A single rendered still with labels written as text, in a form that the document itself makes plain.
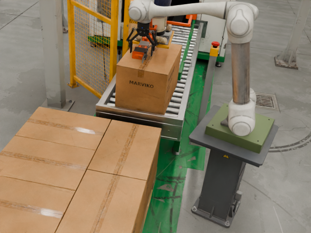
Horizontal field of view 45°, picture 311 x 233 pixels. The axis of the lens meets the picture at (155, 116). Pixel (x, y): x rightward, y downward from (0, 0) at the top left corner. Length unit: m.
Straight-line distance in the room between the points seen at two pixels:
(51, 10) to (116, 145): 1.50
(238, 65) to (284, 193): 1.60
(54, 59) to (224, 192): 2.05
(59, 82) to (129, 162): 1.60
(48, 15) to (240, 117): 2.10
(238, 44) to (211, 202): 1.33
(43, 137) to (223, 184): 1.33
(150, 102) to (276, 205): 1.34
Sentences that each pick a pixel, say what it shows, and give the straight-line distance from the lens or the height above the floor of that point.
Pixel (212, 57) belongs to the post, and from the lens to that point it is 3.25.
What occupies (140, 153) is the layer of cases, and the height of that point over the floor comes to 0.54.
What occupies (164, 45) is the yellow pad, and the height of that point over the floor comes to 1.11.
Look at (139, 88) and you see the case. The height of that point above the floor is 0.78.
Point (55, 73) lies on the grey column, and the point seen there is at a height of 0.42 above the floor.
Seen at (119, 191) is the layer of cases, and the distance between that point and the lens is 2.35.
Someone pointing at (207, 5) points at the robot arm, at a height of 1.58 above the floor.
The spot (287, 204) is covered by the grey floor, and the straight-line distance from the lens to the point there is 3.36.
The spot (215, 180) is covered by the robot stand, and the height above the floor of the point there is 0.37.
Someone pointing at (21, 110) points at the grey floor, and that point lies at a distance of 4.12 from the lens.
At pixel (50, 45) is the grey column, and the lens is 3.75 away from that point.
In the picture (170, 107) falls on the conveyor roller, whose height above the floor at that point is 0.51.
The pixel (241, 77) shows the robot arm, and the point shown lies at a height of 1.27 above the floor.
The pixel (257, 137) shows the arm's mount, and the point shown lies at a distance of 2.53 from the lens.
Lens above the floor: 2.22
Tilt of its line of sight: 34 degrees down
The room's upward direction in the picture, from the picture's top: 6 degrees clockwise
